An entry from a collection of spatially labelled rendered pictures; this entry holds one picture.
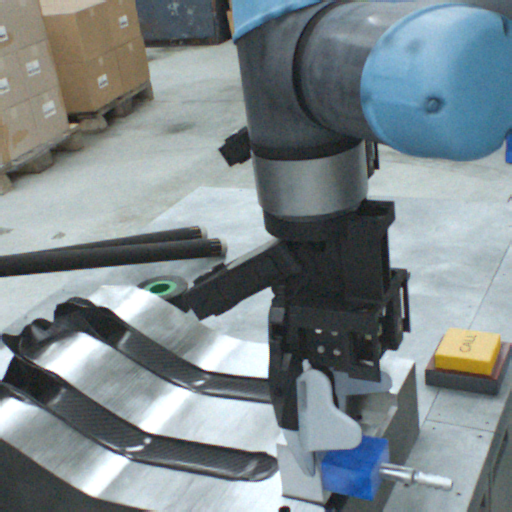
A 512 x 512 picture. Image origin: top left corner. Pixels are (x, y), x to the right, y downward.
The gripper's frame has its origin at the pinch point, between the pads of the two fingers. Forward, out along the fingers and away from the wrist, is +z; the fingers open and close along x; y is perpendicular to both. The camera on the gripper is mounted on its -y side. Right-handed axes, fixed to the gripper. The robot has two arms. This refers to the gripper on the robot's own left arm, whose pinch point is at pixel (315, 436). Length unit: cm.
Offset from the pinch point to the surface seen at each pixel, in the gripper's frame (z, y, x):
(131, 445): 5.3, -19.0, -0.1
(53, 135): 77, -296, 296
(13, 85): 42, -295, 274
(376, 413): 7.1, -0.1, 13.1
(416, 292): 13, -7, 48
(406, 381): 4.9, 2.1, 15.9
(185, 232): 10, -47, 55
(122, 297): -0.1, -30.4, 16.3
